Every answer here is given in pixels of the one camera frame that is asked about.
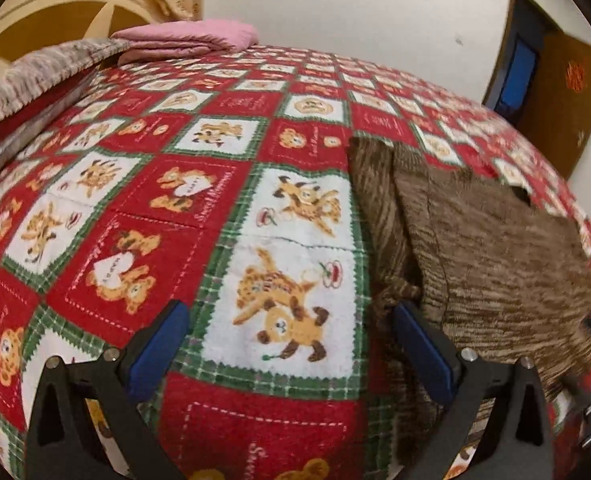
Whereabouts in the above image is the dark door frame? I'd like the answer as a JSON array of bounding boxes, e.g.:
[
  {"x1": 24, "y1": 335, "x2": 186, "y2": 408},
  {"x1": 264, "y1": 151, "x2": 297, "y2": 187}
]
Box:
[{"x1": 481, "y1": 0, "x2": 564, "y2": 127}]

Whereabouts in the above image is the red paper door decoration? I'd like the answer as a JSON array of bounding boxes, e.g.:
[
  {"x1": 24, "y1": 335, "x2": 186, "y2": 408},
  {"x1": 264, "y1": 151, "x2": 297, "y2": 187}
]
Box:
[{"x1": 565, "y1": 60, "x2": 589, "y2": 92}]

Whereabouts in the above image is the red checked printed bedspread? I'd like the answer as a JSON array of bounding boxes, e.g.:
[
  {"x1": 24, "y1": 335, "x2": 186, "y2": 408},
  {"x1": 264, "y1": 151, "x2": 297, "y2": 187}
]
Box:
[{"x1": 0, "y1": 45, "x2": 591, "y2": 480}]

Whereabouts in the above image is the cream and brown headboard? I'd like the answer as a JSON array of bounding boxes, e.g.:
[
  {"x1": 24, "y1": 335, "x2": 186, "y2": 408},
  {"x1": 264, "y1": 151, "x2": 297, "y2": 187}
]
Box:
[{"x1": 0, "y1": 0, "x2": 165, "y2": 68}]

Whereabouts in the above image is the brown wooden door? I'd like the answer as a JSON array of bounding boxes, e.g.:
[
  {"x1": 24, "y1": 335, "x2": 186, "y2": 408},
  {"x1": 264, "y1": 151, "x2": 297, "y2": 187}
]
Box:
[{"x1": 517, "y1": 30, "x2": 591, "y2": 179}]

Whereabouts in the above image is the folded pink blanket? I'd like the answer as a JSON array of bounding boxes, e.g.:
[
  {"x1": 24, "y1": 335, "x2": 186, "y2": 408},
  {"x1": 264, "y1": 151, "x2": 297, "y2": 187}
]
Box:
[{"x1": 110, "y1": 19, "x2": 260, "y2": 66}]

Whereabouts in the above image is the striped pillow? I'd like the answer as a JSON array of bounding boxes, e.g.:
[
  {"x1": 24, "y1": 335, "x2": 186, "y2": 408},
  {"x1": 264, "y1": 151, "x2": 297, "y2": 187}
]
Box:
[{"x1": 0, "y1": 37, "x2": 132, "y2": 147}]

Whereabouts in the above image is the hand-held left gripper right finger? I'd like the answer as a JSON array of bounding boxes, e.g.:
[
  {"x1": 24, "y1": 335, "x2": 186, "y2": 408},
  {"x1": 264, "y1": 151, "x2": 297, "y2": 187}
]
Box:
[{"x1": 393, "y1": 301, "x2": 555, "y2": 480}]

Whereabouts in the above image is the brown knitted sweater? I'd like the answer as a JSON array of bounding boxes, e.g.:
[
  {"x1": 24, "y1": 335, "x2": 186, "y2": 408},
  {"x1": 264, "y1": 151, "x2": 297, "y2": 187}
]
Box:
[{"x1": 348, "y1": 136, "x2": 591, "y2": 480}]

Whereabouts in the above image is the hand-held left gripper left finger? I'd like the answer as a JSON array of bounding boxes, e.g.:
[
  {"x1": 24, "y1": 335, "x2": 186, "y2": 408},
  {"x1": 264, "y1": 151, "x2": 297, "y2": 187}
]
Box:
[{"x1": 24, "y1": 300, "x2": 191, "y2": 480}]

